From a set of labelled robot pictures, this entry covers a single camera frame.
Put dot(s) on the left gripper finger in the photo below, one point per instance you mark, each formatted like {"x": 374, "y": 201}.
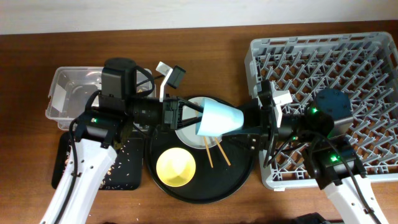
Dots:
{"x": 183, "y": 102}
{"x": 188, "y": 122}

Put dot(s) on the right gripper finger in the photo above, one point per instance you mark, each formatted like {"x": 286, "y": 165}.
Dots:
{"x": 247, "y": 131}
{"x": 251, "y": 110}

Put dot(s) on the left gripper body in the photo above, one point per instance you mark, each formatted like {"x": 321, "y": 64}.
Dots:
{"x": 170, "y": 105}

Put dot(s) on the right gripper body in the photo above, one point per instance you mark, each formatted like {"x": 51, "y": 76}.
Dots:
{"x": 270, "y": 130}

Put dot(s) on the light blue cup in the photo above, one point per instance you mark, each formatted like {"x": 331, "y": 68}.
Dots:
{"x": 218, "y": 119}

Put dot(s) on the wooden chopstick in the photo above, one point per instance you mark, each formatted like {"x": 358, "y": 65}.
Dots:
{"x": 208, "y": 152}
{"x": 222, "y": 152}

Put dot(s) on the yellow bowl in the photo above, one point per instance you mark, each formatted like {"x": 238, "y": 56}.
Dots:
{"x": 175, "y": 167}

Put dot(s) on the food scraps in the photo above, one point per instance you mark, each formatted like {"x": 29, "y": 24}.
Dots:
{"x": 112, "y": 168}

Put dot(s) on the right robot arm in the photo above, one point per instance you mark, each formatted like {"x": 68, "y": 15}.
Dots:
{"x": 328, "y": 156}

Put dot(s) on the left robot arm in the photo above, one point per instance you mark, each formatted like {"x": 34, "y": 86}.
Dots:
{"x": 111, "y": 114}

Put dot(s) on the clear plastic waste bin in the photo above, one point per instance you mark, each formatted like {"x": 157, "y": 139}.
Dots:
{"x": 71, "y": 88}

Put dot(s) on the grey dishwasher rack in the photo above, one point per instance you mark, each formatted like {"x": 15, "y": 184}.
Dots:
{"x": 362, "y": 65}

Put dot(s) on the white round plate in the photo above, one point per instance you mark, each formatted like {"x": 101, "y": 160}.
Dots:
{"x": 187, "y": 135}

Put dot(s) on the round black serving tray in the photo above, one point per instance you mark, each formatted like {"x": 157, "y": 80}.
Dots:
{"x": 210, "y": 183}

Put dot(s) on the black rectangular tray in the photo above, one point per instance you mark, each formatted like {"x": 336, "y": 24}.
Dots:
{"x": 124, "y": 165}

